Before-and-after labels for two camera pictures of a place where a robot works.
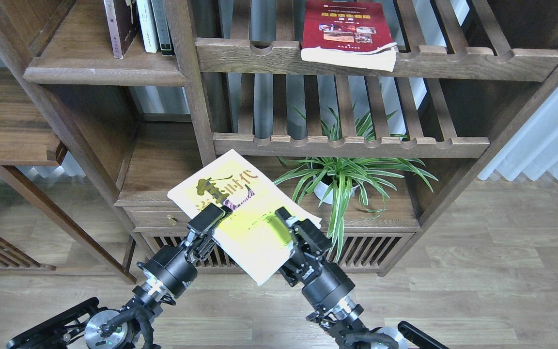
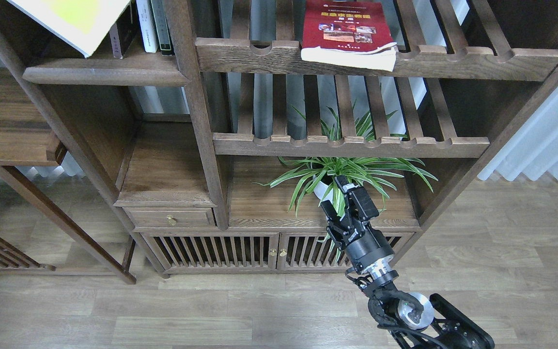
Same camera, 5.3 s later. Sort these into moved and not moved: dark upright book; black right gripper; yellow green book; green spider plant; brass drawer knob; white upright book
Moved: yellow green book; black right gripper
Not moved: white upright book; brass drawer knob; green spider plant; dark upright book
